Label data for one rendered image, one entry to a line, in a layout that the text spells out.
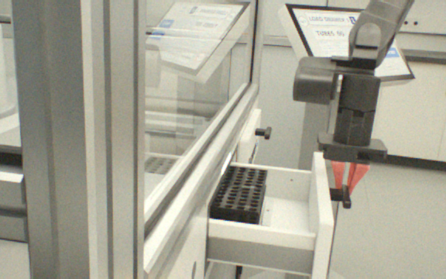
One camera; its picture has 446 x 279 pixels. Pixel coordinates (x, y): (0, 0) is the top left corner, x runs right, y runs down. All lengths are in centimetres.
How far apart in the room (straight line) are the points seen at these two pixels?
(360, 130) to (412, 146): 312
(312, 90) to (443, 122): 314
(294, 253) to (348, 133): 20
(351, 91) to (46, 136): 52
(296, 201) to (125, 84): 63
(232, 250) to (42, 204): 41
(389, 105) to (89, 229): 352
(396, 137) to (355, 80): 310
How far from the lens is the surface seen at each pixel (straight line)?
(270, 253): 62
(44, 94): 23
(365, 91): 68
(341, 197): 71
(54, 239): 26
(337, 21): 163
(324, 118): 161
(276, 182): 83
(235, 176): 76
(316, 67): 71
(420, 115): 375
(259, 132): 100
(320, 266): 61
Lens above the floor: 118
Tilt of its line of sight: 17 degrees down
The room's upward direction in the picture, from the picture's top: 4 degrees clockwise
